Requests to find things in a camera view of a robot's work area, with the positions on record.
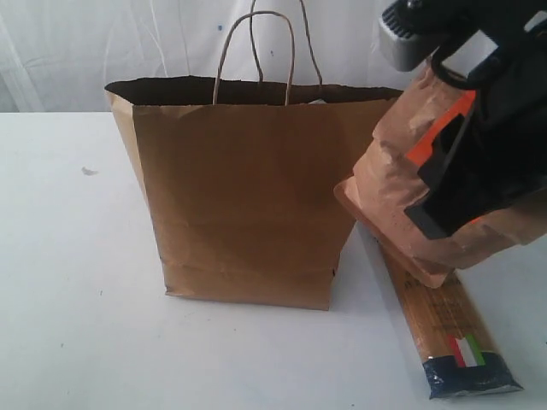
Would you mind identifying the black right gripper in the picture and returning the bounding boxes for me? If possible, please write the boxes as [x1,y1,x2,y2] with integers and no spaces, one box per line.
[378,1,546,239]

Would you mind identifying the brown orange snack pouch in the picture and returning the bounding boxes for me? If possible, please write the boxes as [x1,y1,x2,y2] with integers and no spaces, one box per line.
[334,66,546,288]

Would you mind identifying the brown paper bag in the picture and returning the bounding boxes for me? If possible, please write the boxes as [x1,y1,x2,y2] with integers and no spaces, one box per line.
[105,76,399,310]

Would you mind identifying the spaghetti pasta package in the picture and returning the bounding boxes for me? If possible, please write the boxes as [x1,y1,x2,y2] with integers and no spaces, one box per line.
[355,224,524,402]

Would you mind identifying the white backdrop curtain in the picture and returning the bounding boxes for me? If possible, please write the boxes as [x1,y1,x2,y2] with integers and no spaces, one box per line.
[1,0,414,112]

